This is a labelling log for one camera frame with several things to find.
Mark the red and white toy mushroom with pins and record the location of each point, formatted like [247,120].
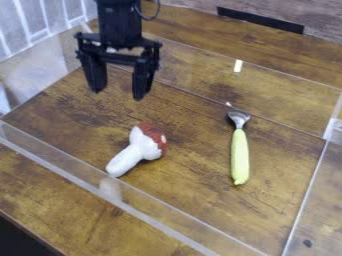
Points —
[147,146]

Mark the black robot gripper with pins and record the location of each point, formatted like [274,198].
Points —
[119,44]

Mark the spoon with yellow-green handle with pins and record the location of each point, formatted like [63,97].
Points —
[239,149]

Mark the black strip on back table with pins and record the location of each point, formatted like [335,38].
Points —
[260,20]

